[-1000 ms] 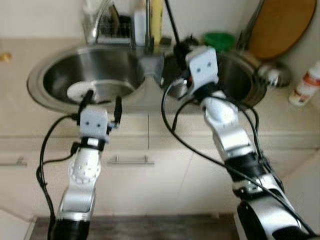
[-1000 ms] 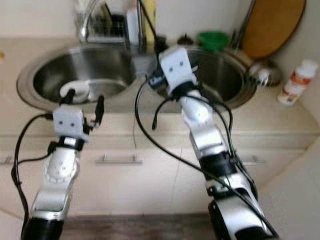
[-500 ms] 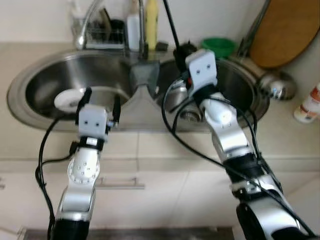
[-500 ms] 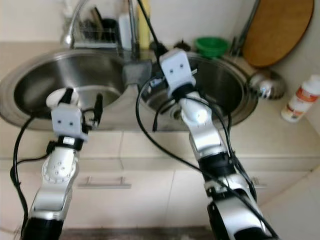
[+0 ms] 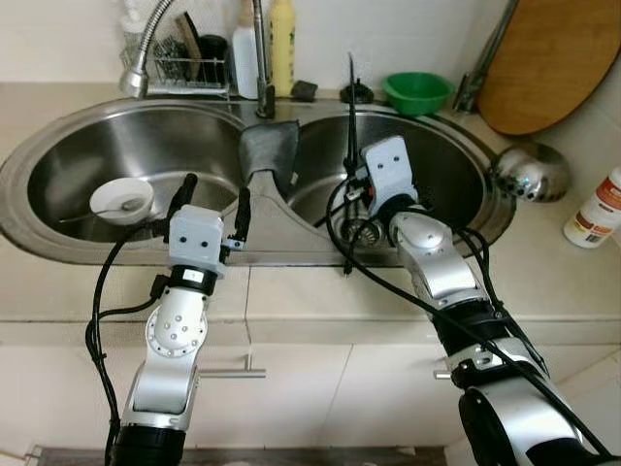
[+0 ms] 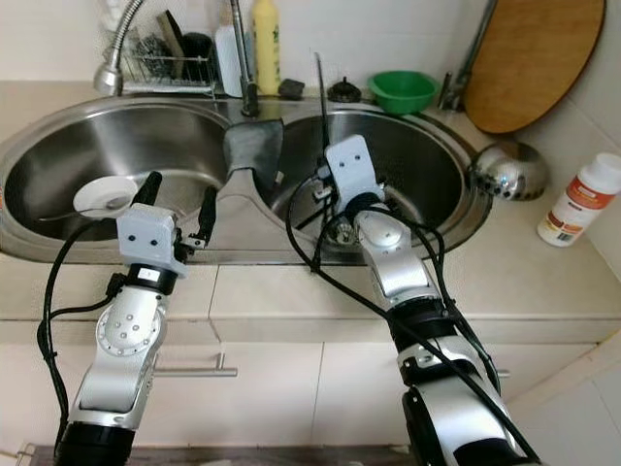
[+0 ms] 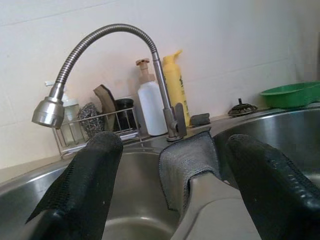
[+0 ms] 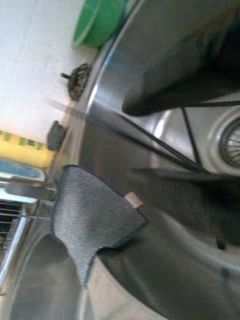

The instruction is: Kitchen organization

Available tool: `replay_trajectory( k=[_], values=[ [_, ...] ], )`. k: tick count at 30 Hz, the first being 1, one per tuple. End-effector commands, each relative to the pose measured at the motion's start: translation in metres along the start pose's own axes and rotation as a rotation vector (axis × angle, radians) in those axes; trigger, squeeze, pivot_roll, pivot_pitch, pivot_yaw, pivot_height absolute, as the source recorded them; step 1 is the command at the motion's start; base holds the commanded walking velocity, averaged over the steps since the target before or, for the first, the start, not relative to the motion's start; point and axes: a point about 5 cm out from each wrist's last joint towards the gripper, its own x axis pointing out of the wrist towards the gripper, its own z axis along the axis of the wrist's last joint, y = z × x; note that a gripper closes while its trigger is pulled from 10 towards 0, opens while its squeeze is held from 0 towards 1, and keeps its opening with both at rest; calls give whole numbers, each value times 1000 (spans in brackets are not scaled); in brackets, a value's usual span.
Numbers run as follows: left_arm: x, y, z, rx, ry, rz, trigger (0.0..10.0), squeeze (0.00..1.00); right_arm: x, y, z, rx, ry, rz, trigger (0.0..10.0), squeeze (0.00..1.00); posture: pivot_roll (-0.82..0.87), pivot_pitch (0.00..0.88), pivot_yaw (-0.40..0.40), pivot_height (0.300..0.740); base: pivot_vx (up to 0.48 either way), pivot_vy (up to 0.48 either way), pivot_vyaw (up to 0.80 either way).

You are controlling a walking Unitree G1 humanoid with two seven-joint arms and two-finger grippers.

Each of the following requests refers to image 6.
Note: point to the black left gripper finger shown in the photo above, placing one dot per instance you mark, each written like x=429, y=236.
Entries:
x=208, y=214
x=148, y=190

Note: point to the black chopstick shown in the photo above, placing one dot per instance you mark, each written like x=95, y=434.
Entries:
x=321, y=131
x=319, y=97

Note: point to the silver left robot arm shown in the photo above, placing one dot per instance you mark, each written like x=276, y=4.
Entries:
x=116, y=369

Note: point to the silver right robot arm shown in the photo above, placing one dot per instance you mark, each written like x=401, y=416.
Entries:
x=398, y=272

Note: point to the beige kitchen counter cabinet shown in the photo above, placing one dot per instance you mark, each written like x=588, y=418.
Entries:
x=281, y=388

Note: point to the small white bowl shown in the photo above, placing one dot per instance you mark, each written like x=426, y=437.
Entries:
x=105, y=189

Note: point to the silver metal spoon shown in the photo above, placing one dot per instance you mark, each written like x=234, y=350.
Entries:
x=107, y=207

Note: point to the steel sink strainer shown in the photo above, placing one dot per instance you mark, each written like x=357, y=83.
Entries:
x=342, y=233

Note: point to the grey dish cloth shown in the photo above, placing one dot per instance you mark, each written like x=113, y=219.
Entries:
x=254, y=150

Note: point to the stainless steel double sink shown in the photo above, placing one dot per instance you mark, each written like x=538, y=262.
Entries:
x=78, y=136

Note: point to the black sink plug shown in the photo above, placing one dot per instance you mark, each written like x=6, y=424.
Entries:
x=344, y=91

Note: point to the small black sponge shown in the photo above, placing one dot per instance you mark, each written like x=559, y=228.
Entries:
x=290, y=88

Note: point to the green plastic bowl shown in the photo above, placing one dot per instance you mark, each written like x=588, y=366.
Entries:
x=404, y=90

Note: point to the steel wool scrubber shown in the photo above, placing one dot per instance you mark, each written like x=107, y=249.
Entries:
x=150, y=54

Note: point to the white soap pump bottle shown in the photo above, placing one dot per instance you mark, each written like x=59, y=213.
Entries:
x=228, y=68

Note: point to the yellow detergent bottle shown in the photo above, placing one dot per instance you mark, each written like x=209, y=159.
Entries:
x=266, y=49

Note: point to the shiny steel bowl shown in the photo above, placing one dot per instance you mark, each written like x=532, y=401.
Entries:
x=509, y=172

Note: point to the wooden cutting board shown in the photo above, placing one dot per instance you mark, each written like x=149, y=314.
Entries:
x=539, y=63

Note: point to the white bottle orange label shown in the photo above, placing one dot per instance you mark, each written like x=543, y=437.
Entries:
x=577, y=204

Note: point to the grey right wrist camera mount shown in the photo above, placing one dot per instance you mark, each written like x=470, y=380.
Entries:
x=354, y=170

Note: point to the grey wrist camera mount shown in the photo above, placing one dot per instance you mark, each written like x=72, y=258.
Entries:
x=150, y=238
x=354, y=170

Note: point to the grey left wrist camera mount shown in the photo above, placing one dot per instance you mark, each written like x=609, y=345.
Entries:
x=150, y=238

